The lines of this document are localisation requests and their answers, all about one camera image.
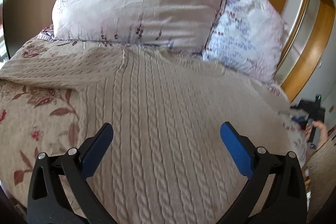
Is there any beige cable-knit sweater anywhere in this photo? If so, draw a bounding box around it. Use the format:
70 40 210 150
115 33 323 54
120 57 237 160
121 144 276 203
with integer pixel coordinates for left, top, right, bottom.
0 44 302 224

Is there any person's right hand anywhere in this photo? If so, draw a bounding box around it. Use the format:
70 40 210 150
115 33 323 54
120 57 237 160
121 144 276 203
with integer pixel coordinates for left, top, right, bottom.
305 121 328 150

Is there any floral bed sheet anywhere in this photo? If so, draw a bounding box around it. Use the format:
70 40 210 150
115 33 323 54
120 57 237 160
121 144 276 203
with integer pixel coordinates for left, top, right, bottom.
0 24 308 212

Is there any white blue floral pillow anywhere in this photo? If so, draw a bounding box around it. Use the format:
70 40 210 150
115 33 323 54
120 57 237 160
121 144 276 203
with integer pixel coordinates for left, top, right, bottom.
202 0 286 83

